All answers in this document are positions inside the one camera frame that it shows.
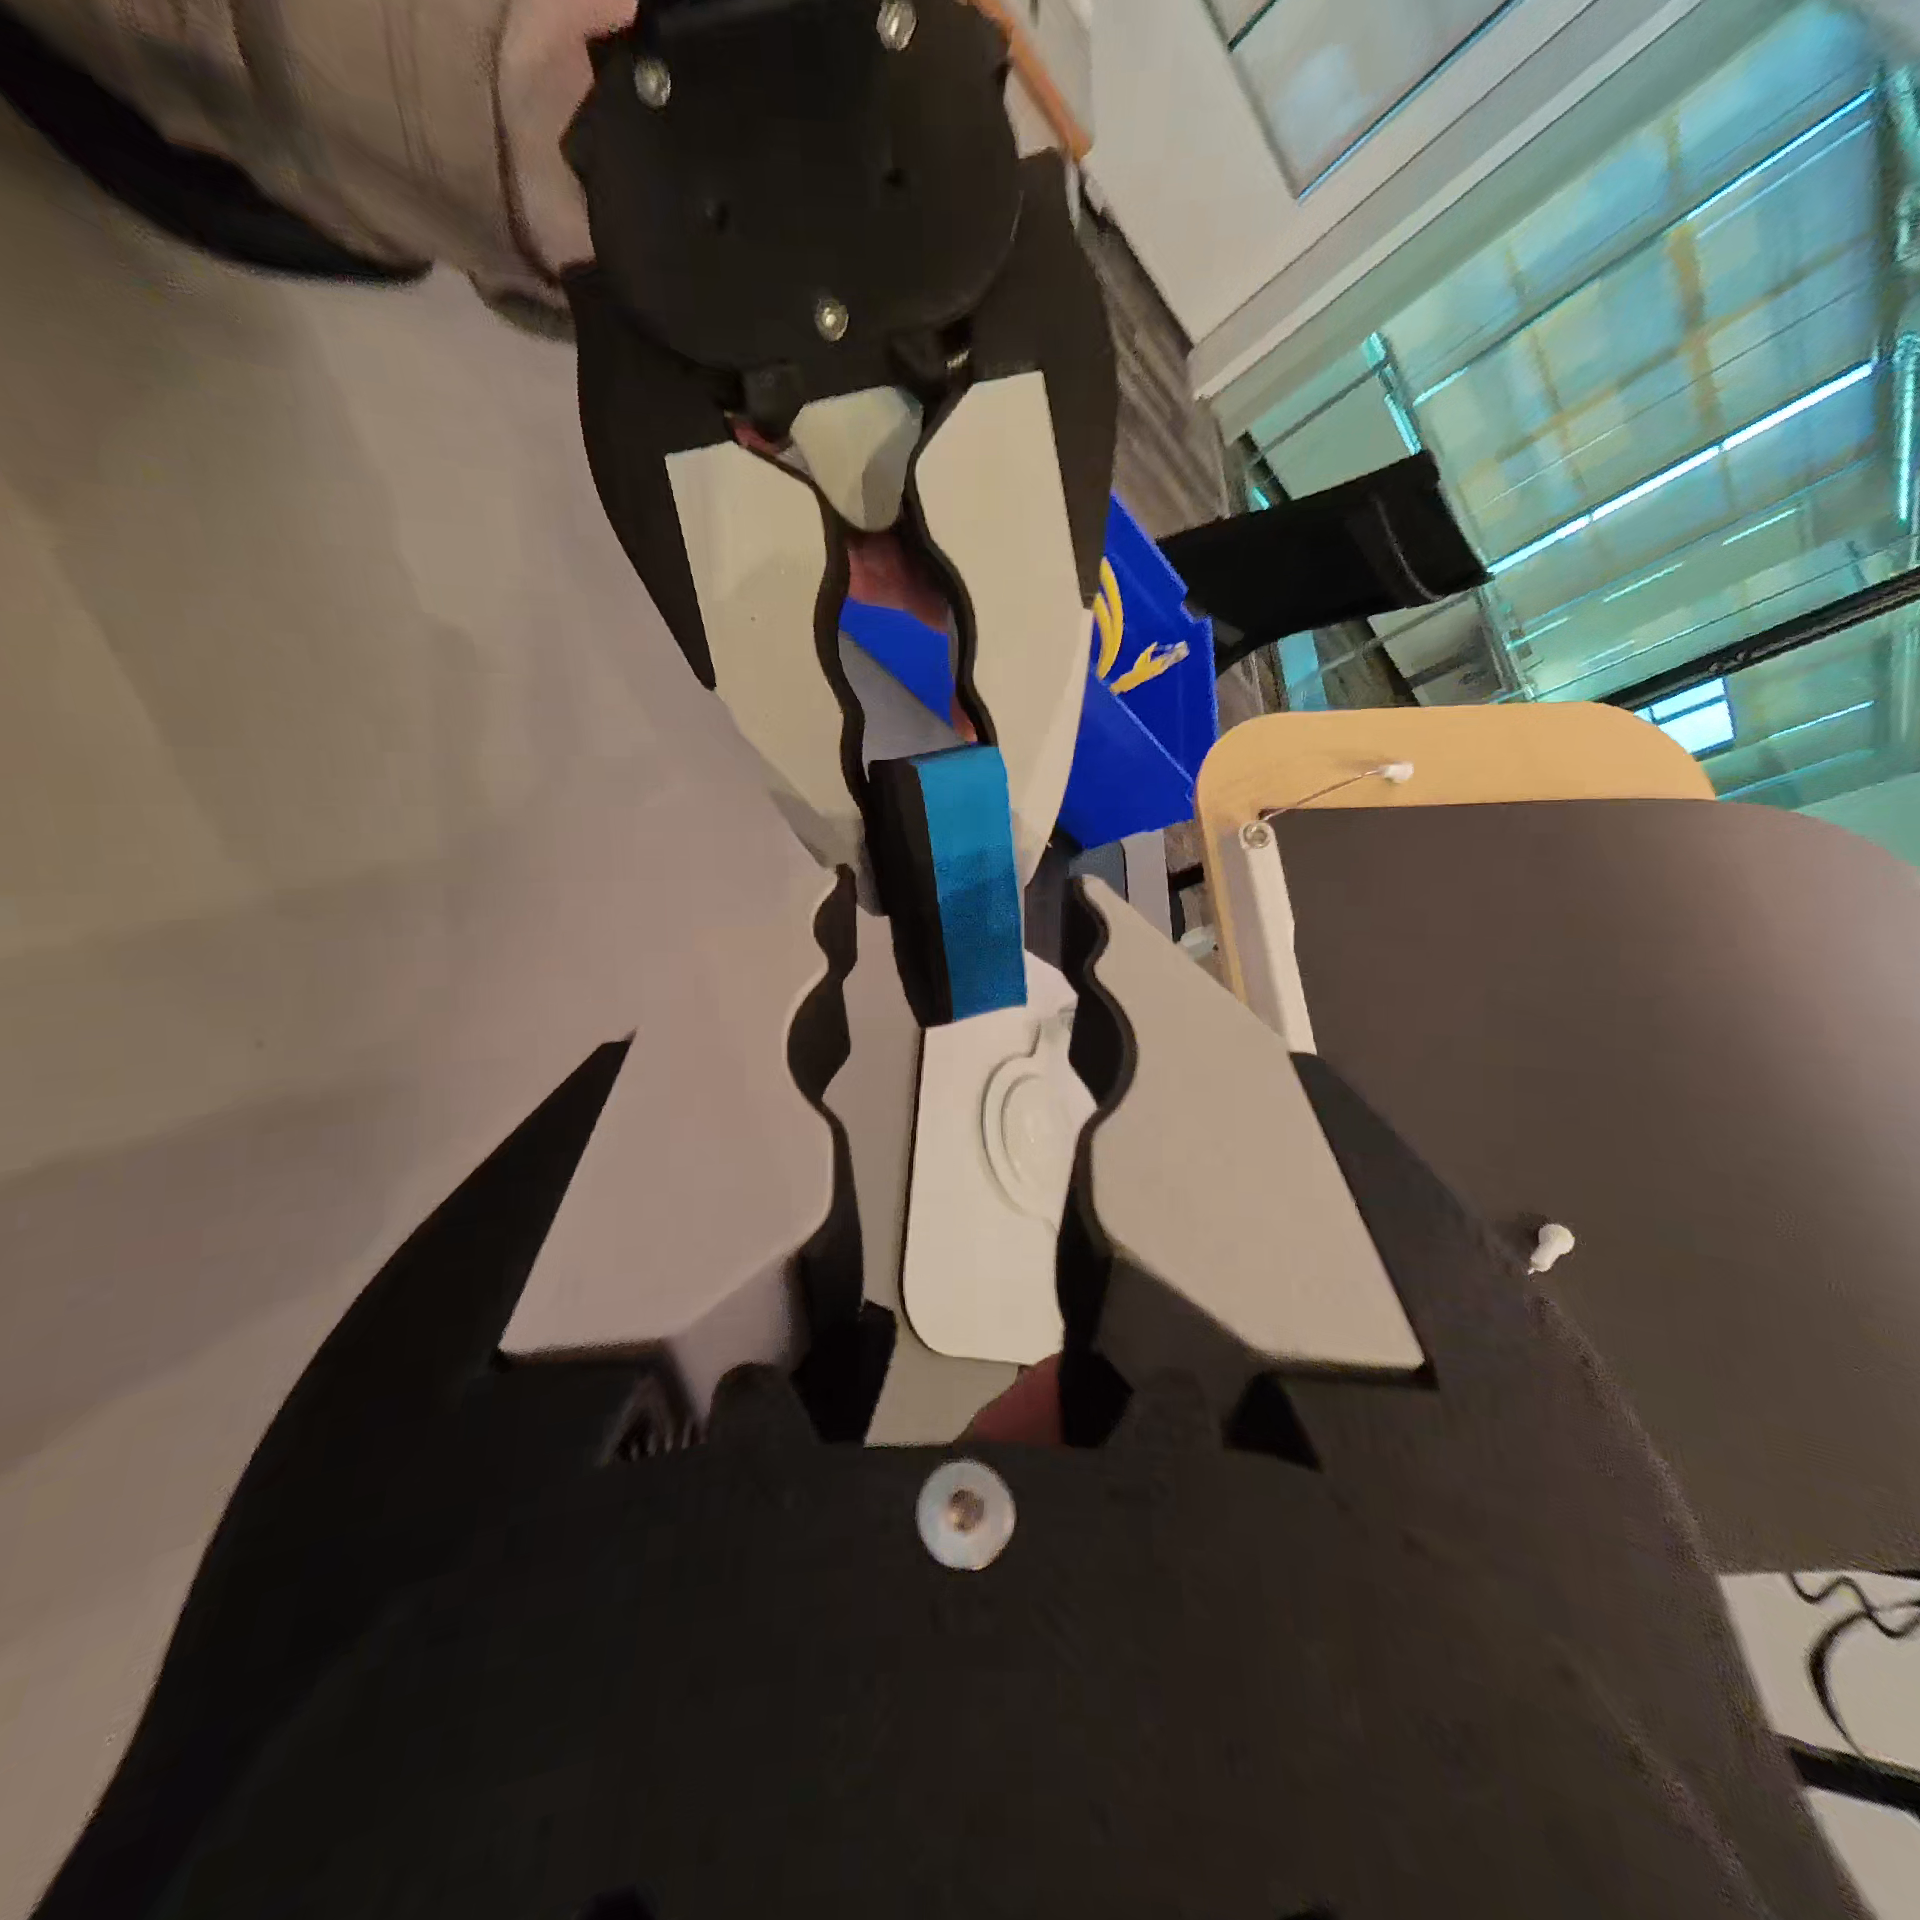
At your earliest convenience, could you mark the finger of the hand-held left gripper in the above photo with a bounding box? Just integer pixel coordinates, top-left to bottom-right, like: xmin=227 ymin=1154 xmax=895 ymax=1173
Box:
xmin=907 ymin=363 xmax=1100 ymax=877
xmin=659 ymin=419 xmax=906 ymax=905

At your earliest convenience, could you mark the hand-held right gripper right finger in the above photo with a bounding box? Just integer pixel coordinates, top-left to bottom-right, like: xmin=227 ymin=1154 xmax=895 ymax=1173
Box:
xmin=1056 ymin=877 xmax=1431 ymax=1412

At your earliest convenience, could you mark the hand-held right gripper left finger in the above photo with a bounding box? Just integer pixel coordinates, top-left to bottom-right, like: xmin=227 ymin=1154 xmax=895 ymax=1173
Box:
xmin=496 ymin=877 xmax=879 ymax=1426

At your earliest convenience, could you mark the blue plastic bin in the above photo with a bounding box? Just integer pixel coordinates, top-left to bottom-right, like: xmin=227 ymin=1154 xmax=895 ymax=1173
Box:
xmin=832 ymin=493 xmax=1221 ymax=876

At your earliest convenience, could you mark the blue whiteboard eraser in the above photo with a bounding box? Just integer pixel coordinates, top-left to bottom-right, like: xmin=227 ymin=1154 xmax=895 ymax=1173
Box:
xmin=863 ymin=745 xmax=1034 ymax=1032

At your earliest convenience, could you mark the person's left forearm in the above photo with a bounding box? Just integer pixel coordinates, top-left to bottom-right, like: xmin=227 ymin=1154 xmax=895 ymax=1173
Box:
xmin=61 ymin=0 xmax=649 ymax=321

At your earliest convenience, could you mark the yellow item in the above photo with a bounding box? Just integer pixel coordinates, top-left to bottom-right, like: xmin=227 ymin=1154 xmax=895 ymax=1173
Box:
xmin=1092 ymin=567 xmax=1195 ymax=701

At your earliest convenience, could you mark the black mesh chair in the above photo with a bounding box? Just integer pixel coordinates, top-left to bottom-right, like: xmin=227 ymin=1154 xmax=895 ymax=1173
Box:
xmin=1153 ymin=449 xmax=1490 ymax=636

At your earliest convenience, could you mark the black backdrop board stand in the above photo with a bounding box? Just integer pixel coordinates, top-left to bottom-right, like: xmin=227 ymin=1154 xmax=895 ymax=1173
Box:
xmin=1192 ymin=704 xmax=1920 ymax=1579

